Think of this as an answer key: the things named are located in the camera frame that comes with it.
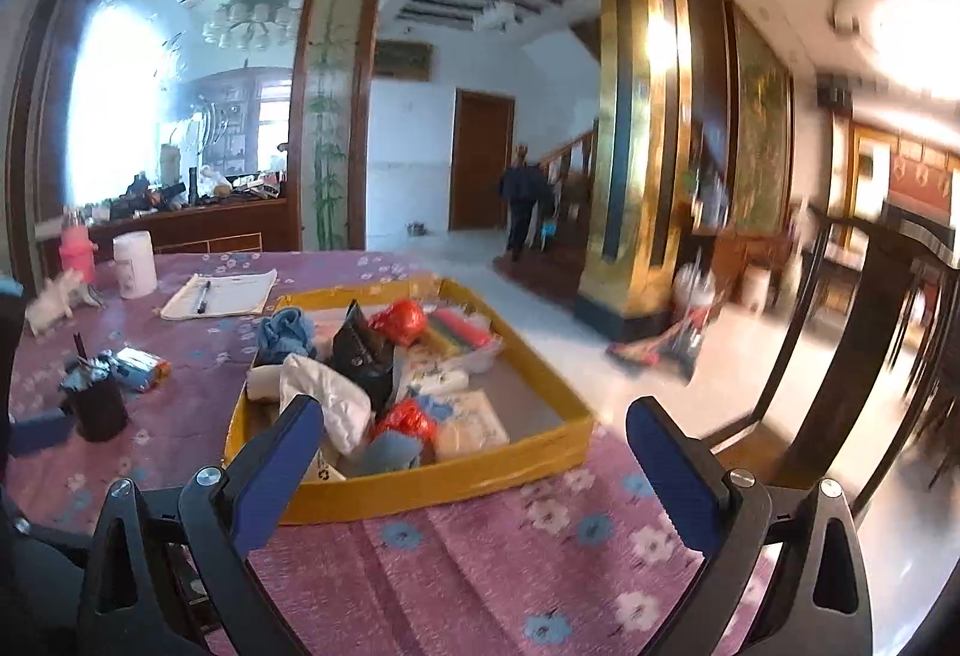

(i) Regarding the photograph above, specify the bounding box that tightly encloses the wooden stair railing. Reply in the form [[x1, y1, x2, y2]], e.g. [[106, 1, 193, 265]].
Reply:
[[540, 127, 601, 252]]

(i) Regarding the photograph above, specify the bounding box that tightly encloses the foil snack packet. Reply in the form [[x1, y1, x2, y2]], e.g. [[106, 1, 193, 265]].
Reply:
[[112, 347, 172, 393]]

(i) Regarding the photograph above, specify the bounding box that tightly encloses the black pen holder cup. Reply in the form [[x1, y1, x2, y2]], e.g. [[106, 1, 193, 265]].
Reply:
[[60, 367, 130, 443]]

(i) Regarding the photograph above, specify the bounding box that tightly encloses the blue orange sponge pack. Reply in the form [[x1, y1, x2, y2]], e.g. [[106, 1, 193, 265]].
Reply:
[[420, 307, 503, 376]]

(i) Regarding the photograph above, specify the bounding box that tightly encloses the dark wooden chair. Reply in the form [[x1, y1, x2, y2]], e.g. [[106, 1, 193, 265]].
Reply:
[[705, 206, 960, 499]]

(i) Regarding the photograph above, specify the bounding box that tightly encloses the red plastic bag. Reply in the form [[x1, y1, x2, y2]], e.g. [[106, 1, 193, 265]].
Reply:
[[371, 399, 440, 447], [369, 300, 428, 348]]

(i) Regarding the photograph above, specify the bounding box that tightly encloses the bamboo painted panel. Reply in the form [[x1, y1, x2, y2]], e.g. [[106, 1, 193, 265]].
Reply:
[[304, 0, 387, 252]]

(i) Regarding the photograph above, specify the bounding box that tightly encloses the golden pillar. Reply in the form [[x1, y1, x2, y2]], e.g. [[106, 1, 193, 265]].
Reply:
[[577, 0, 695, 327]]

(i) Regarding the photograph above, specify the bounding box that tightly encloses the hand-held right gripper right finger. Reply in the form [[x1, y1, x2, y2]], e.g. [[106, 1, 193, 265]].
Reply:
[[625, 396, 875, 656]]

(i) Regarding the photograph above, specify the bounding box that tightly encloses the white packet blue print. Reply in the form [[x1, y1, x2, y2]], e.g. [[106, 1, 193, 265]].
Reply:
[[401, 356, 481, 395]]

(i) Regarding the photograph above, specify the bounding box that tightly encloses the white plastic packet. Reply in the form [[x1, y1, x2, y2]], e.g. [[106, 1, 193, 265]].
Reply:
[[431, 390, 511, 462]]

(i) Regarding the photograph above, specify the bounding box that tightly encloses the pink floral tablecloth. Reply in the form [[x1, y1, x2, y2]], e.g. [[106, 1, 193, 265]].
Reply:
[[0, 251, 781, 656]]

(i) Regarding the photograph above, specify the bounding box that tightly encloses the broom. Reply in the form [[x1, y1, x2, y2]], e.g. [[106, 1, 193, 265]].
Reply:
[[607, 296, 721, 387]]

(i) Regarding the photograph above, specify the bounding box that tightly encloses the blue cloth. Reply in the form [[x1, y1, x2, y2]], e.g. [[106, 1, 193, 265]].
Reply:
[[352, 435, 425, 477], [259, 307, 317, 365]]

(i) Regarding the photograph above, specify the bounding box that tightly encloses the wooden door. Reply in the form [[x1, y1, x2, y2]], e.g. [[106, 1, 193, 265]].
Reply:
[[448, 88, 517, 233]]

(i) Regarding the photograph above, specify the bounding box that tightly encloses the pink bottle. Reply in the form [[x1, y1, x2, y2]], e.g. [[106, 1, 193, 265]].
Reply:
[[58, 210, 100, 286]]

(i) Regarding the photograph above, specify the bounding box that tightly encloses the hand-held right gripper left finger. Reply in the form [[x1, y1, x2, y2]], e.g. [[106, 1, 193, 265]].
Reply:
[[75, 393, 325, 656]]

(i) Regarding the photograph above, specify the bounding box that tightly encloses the white plastic bag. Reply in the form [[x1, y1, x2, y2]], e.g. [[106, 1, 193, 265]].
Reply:
[[279, 354, 374, 455]]

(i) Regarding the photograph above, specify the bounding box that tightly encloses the yellow tray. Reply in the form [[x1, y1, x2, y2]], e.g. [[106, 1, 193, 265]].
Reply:
[[223, 273, 597, 526]]

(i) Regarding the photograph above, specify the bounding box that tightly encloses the white notebook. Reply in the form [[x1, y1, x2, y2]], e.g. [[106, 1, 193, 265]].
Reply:
[[160, 270, 278, 321]]

